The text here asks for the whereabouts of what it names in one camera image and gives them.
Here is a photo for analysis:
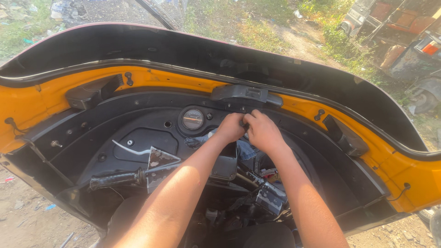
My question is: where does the black handlebar grip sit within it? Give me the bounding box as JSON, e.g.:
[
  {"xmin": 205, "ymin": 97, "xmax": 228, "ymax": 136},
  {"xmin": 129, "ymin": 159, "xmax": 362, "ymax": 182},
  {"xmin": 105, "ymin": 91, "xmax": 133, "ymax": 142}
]
[{"xmin": 88, "ymin": 169, "xmax": 146, "ymax": 192}]

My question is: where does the person's right hand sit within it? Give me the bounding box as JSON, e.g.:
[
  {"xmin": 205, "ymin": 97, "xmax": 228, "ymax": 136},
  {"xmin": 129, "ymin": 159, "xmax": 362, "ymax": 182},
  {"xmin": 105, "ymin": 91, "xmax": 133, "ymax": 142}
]
[{"xmin": 243, "ymin": 109, "xmax": 289, "ymax": 156}]

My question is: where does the windshield with black rubber seal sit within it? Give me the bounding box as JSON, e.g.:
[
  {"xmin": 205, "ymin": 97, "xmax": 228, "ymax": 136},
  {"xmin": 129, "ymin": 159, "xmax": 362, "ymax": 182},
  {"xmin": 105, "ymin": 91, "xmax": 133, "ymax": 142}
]
[{"xmin": 0, "ymin": 0, "xmax": 441, "ymax": 162}]

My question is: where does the grey metal rod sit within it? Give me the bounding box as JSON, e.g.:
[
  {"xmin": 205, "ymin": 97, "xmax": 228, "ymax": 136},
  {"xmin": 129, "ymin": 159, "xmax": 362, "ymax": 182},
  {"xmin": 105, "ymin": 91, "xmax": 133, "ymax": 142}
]
[{"xmin": 60, "ymin": 232, "xmax": 75, "ymax": 248}]

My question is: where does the thin black wire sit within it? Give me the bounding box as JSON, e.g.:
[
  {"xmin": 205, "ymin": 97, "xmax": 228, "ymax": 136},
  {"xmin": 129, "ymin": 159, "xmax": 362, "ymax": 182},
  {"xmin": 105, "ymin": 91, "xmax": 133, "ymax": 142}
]
[
  {"xmin": 4, "ymin": 117, "xmax": 28, "ymax": 139},
  {"xmin": 386, "ymin": 182, "xmax": 411, "ymax": 202}
]

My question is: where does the parked old vehicle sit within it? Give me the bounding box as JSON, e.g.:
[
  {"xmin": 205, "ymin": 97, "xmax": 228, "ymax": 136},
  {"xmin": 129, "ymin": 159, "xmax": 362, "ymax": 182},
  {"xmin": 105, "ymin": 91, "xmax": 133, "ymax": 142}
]
[{"xmin": 338, "ymin": 0, "xmax": 441, "ymax": 115}]

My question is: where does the person's left leg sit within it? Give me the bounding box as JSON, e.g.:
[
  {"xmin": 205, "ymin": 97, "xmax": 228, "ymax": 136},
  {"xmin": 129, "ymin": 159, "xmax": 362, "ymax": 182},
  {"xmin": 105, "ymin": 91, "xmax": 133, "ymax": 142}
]
[{"xmin": 102, "ymin": 195, "xmax": 149, "ymax": 248}]

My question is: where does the yellow rickshaw front body panel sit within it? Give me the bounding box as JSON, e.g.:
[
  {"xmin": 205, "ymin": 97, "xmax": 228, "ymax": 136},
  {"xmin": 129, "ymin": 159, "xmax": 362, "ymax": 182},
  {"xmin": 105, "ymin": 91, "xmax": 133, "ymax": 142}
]
[{"xmin": 0, "ymin": 65, "xmax": 441, "ymax": 213}]

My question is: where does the black plastic corner bracket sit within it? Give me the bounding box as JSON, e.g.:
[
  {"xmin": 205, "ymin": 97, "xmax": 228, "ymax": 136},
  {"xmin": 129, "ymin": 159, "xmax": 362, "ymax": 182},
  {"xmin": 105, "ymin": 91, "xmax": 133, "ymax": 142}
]
[
  {"xmin": 322, "ymin": 114, "xmax": 370, "ymax": 158},
  {"xmin": 65, "ymin": 74, "xmax": 124, "ymax": 110}
]

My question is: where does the silver hand lever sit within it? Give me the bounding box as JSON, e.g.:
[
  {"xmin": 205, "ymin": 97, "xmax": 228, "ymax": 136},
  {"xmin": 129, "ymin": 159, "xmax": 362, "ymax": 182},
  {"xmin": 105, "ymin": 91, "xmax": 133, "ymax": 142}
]
[{"xmin": 112, "ymin": 139, "xmax": 153, "ymax": 156}]

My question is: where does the worn metal handlebar housing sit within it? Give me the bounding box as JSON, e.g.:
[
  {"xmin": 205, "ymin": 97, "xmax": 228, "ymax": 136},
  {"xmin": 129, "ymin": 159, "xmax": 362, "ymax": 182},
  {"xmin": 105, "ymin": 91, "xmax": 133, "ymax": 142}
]
[{"xmin": 146, "ymin": 146, "xmax": 182, "ymax": 194}]

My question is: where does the black dashboard panel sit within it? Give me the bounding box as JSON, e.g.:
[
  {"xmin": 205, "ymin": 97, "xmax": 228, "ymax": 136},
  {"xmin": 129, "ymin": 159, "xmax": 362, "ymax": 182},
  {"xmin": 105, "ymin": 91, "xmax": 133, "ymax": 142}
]
[{"xmin": 0, "ymin": 90, "xmax": 400, "ymax": 238}]

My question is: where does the worn black handlebar control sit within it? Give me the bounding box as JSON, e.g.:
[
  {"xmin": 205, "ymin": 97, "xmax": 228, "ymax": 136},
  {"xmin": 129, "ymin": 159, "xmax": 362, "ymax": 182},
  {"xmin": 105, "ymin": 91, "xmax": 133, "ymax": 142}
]
[{"xmin": 237, "ymin": 168, "xmax": 289, "ymax": 216}]

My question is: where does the blue cloth rag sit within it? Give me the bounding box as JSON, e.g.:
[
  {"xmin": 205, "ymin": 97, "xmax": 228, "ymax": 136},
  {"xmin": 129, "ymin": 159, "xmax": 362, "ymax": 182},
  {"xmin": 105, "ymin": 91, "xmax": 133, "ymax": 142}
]
[{"xmin": 184, "ymin": 128, "xmax": 257, "ymax": 161}]

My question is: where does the person's left hand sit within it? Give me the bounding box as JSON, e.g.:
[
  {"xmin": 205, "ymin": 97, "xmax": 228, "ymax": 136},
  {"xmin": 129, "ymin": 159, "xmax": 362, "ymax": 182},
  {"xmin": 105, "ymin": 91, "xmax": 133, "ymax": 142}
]
[{"xmin": 215, "ymin": 113, "xmax": 247, "ymax": 143}]

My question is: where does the round speedometer gauge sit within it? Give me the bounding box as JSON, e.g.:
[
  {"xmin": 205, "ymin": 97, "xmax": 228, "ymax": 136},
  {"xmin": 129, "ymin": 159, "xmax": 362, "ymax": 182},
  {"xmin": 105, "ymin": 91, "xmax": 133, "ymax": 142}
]
[{"xmin": 181, "ymin": 108, "xmax": 205, "ymax": 131}]

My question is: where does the black wiper motor housing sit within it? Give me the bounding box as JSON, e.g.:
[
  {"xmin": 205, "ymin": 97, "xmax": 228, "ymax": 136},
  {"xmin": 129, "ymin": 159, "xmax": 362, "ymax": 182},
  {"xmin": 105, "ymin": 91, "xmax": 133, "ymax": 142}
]
[{"xmin": 210, "ymin": 84, "xmax": 284, "ymax": 108}]

